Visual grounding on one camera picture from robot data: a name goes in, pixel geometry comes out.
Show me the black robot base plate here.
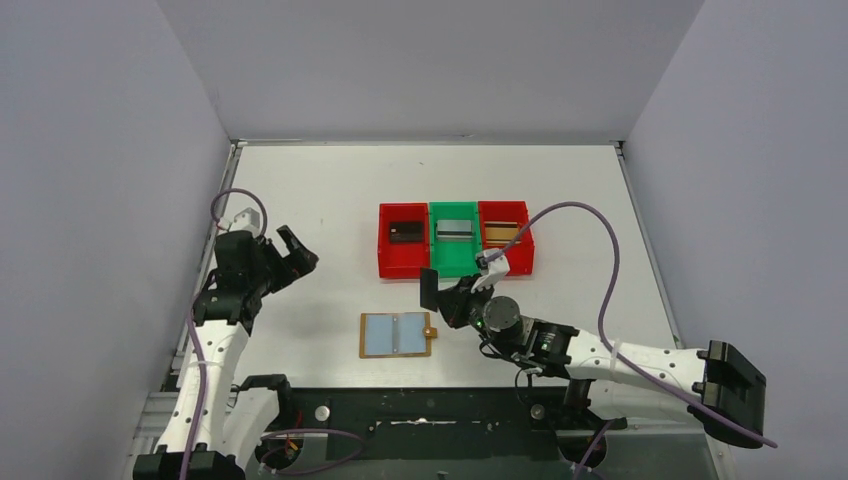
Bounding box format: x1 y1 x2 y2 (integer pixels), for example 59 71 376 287
252 386 608 470

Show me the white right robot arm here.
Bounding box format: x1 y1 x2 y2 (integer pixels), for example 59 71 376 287
420 269 776 449

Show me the black card in bin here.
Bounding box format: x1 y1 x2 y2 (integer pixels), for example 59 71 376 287
388 221 424 244

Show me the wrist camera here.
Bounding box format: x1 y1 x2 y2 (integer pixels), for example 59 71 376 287
225 207 262 237
472 249 510 292

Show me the red plastic bin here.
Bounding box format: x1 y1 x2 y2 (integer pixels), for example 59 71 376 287
478 201 535 276
377 203 430 280

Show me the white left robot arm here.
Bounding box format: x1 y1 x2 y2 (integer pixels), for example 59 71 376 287
132 225 319 479

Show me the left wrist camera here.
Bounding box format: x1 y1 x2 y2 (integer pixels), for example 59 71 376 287
225 207 262 237

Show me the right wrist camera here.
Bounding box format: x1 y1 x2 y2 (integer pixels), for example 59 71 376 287
472 249 510 292

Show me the green plastic bin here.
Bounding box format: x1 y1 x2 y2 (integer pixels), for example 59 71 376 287
428 202 483 278

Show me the silver card in bin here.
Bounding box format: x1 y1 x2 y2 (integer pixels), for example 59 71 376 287
435 219 474 242

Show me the left red plastic bin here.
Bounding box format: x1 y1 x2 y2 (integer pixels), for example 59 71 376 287
377 203 430 280

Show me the gold card in bin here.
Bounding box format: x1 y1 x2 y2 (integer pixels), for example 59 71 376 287
483 221 521 248

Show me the right red plastic bin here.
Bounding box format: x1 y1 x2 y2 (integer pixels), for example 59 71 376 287
478 201 535 276

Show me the yellow leather card holder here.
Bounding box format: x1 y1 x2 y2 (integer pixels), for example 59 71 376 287
359 312 439 359

